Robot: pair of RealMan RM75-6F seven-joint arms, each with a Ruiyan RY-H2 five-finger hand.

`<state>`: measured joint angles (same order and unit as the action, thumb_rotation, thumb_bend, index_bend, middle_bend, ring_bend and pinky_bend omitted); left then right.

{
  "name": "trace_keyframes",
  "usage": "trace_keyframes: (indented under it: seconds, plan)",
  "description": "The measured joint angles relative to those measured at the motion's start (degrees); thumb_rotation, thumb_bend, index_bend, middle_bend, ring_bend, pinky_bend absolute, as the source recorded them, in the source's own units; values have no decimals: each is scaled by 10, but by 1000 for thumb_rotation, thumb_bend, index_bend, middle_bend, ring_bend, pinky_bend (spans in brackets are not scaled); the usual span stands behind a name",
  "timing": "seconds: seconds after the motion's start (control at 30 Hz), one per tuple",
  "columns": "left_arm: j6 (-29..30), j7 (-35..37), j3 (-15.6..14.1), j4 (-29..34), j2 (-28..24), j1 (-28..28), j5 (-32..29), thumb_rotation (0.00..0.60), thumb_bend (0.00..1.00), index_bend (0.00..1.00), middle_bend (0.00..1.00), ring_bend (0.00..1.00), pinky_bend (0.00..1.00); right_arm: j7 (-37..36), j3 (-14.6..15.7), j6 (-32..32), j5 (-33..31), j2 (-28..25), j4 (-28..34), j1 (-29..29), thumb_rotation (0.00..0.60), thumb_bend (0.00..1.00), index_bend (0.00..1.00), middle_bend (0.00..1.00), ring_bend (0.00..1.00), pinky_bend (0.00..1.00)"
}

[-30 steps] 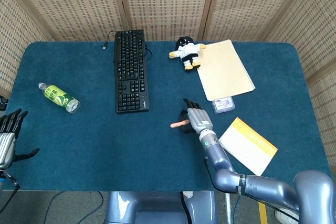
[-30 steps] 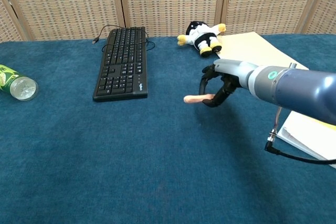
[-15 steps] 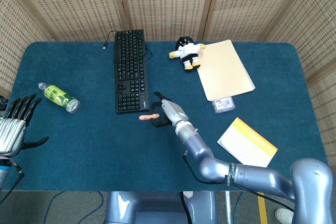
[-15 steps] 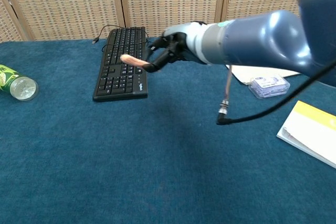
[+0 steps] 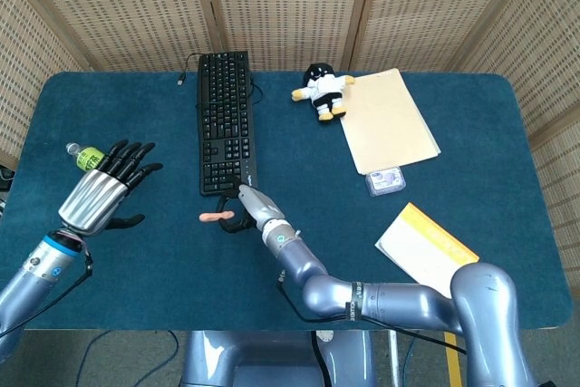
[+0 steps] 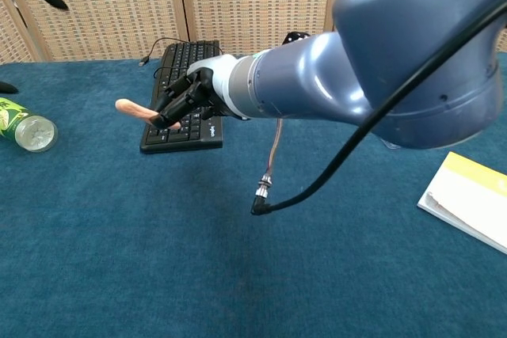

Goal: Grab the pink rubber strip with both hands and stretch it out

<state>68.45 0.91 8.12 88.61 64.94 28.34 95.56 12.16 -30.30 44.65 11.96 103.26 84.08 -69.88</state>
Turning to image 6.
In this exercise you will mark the black white plush toy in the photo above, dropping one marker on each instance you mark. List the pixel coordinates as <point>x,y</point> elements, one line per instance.
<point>294,36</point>

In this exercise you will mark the small orange stick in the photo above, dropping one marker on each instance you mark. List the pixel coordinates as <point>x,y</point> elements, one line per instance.
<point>130,107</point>

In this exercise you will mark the yellow white booklet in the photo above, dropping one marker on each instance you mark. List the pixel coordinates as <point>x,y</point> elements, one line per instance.
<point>467,195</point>

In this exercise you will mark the blue table mat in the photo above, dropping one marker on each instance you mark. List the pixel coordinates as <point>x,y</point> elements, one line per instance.
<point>158,235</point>

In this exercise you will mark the black computer keyboard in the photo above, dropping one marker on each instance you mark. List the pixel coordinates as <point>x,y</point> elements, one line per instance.
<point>174,138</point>

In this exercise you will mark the woven bamboo folding screen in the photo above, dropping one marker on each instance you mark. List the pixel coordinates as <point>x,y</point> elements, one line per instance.
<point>253,1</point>

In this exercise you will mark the green label plastic bottle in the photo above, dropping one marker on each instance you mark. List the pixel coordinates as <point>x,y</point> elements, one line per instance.
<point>27,132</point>

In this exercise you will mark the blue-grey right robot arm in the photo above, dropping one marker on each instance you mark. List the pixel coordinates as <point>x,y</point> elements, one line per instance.
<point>396,57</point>

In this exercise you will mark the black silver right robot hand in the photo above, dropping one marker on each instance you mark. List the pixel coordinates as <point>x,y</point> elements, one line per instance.
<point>206,84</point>

